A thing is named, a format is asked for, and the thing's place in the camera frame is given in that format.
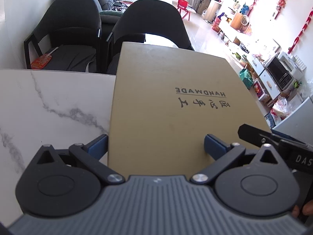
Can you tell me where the tan handmade box lid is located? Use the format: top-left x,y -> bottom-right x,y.
108,42 -> 269,177

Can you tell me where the right hand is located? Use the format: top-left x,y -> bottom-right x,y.
292,200 -> 313,223

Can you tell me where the white microwave oven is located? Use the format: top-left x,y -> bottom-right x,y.
265,52 -> 304,91

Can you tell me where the green shopping bag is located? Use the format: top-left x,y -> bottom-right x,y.
239,69 -> 254,90

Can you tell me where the white tv cabinet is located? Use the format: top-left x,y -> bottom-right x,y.
219,16 -> 295,108

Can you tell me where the red hanging tag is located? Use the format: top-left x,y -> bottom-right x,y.
31,47 -> 58,70

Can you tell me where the near black dining chair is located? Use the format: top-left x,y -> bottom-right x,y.
106,0 -> 193,75

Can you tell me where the black dining chair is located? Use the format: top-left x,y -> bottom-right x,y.
23,0 -> 102,73
106,0 -> 193,75

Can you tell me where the red plastic kid chair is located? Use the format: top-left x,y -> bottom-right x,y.
177,0 -> 191,20

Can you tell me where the far black dining chair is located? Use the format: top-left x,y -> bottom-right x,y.
23,0 -> 102,73

